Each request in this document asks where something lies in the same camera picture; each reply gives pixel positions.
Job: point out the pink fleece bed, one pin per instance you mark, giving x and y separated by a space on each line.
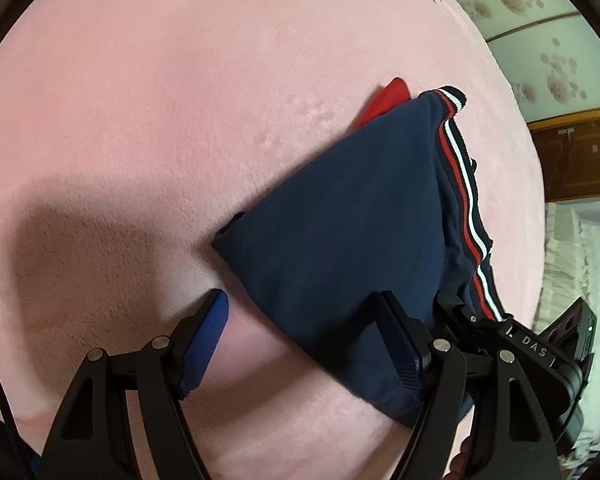
180 135

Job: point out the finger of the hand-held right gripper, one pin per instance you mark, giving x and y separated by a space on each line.
452 310

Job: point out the brown wooden furniture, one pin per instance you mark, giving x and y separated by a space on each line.
575 160

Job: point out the person's right hand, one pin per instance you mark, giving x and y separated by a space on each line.
457 455

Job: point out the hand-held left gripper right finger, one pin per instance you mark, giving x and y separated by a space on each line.
400 350

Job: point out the floral panel wardrobe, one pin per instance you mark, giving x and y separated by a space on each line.
530 20

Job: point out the beige lace furniture cover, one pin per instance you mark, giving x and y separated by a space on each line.
570 260

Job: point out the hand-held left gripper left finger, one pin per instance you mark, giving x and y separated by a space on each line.
205 340

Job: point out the navy and red varsity jacket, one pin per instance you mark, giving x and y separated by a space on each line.
340 240

